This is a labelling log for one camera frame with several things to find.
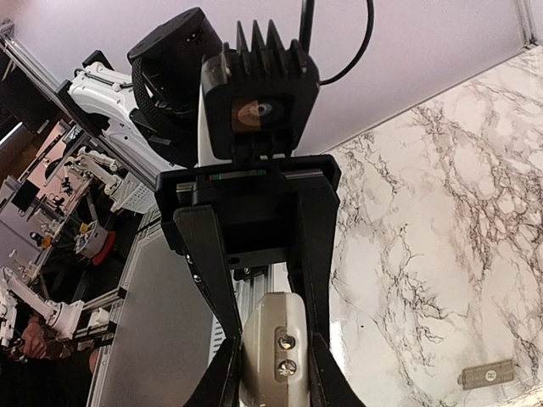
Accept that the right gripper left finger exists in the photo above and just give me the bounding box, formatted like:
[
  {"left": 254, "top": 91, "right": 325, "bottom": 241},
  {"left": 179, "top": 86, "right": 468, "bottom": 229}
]
[{"left": 184, "top": 337, "right": 241, "bottom": 407}]

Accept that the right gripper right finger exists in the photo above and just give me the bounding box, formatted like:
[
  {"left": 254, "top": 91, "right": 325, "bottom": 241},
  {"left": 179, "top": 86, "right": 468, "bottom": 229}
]
[{"left": 308, "top": 333, "right": 365, "bottom": 407}]

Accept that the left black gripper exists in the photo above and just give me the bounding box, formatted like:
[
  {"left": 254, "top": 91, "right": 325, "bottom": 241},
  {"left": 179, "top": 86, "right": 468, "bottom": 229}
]
[{"left": 155, "top": 154, "right": 341, "bottom": 339}]

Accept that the grey white remote control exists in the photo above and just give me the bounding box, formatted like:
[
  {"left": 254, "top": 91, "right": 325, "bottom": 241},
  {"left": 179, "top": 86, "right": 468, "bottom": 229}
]
[{"left": 239, "top": 293, "right": 311, "bottom": 407}]

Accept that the grey battery compartment cover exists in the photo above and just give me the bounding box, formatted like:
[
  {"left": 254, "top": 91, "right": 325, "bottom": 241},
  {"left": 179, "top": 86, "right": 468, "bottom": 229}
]
[{"left": 458, "top": 360, "right": 514, "bottom": 391}]

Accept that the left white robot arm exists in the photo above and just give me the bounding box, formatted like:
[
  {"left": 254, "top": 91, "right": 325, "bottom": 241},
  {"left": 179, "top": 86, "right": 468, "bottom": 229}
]
[{"left": 64, "top": 8, "right": 341, "bottom": 339}]

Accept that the white perforated basket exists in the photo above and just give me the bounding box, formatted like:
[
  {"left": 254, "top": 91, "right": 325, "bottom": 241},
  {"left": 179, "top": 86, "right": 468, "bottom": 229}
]
[{"left": 110, "top": 174, "right": 155, "bottom": 214}]

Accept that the person in black shirt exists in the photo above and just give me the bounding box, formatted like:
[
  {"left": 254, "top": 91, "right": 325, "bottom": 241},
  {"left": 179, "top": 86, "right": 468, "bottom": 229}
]
[{"left": 1, "top": 315, "right": 99, "bottom": 406}]

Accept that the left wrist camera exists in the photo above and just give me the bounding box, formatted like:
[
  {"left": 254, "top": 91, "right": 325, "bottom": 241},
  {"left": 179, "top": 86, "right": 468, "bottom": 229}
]
[{"left": 198, "top": 21, "right": 320, "bottom": 167}]

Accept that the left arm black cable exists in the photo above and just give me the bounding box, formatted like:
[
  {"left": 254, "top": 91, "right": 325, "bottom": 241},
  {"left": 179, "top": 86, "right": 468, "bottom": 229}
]
[{"left": 296, "top": 0, "right": 377, "bottom": 86}]

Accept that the right aluminium corner post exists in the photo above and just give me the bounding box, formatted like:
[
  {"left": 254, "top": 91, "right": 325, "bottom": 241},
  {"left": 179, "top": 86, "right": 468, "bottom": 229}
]
[{"left": 514, "top": 0, "right": 543, "bottom": 49}]

